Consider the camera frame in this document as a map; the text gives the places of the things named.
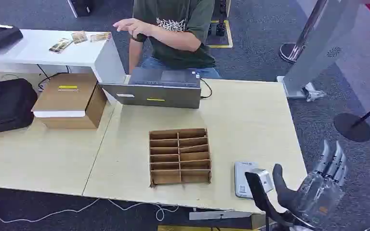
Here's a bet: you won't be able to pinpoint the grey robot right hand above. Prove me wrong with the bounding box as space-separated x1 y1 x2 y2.
272 140 349 229

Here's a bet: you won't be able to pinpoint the person's left hand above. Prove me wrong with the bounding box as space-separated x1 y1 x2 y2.
113 17 154 39

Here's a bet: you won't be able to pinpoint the printed card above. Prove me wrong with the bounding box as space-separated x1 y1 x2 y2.
48 38 74 54
71 30 89 45
90 32 113 43

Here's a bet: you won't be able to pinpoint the person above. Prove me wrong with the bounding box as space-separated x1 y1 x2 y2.
113 0 222 80

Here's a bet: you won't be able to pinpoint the black box with white edge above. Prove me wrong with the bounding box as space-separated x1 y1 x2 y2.
66 0 93 18

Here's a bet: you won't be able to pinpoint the grey open laptop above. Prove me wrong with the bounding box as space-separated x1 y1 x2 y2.
99 67 202 110

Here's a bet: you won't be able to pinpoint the black stanchion with round base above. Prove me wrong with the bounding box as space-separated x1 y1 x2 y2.
333 95 370 143

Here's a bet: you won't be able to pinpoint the grey card reader device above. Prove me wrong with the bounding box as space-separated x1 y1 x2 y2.
234 161 260 199

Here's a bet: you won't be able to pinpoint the black stand base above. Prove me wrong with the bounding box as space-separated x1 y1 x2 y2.
215 0 228 38

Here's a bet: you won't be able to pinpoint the brown cardboard box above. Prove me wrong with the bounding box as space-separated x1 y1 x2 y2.
31 73 108 130

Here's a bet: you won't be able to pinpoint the white side table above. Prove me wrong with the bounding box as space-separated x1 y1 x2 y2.
0 29 127 86

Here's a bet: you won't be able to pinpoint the crumpled clear plastic wrap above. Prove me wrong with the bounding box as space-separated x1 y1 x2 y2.
304 82 327 103

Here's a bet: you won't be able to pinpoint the small black case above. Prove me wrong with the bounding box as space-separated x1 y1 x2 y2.
0 22 24 51

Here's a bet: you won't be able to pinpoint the wooden card box with slots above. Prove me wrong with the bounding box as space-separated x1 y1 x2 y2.
148 128 212 188

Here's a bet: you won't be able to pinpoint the large black bag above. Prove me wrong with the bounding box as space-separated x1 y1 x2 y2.
0 78 39 137

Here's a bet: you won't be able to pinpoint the grey metal kiosk stand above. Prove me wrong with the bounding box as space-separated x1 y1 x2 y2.
277 0 365 100

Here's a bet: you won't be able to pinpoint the black laptop cable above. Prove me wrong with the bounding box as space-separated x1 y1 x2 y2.
200 78 213 100

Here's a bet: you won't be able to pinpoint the black cables under side table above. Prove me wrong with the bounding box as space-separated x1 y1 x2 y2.
36 64 71 92

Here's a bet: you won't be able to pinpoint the chrome stanchion post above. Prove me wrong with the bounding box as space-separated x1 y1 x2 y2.
279 0 328 64

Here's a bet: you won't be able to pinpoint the white cable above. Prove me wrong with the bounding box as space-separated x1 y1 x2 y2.
0 198 180 224

